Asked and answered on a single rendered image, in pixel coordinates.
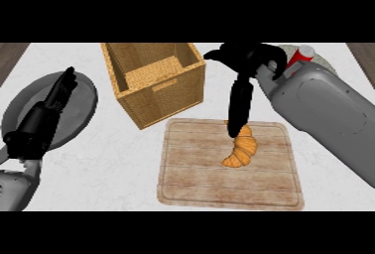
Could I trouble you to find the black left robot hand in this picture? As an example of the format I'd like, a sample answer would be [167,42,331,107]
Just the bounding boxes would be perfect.
[3,65,80,161]

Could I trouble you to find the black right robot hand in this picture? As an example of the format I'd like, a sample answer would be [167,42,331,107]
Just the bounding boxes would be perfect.
[202,43,288,139]

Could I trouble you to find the golden croissant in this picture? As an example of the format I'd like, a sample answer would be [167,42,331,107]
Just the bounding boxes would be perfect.
[222,120,259,169]

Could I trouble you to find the tan wicker basket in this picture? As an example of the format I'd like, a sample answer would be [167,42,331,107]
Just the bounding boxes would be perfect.
[99,43,208,131]

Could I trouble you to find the pale wooden cutting board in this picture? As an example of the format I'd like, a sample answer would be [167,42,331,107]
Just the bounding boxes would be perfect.
[155,117,306,211]

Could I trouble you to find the grey oval plate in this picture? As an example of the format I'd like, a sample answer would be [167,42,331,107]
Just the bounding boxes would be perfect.
[0,70,99,152]

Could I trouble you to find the red can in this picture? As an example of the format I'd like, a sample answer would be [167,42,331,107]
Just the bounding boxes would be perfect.
[284,45,318,71]

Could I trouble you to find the grey round plate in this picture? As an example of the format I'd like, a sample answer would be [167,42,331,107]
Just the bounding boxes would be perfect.
[278,44,340,76]

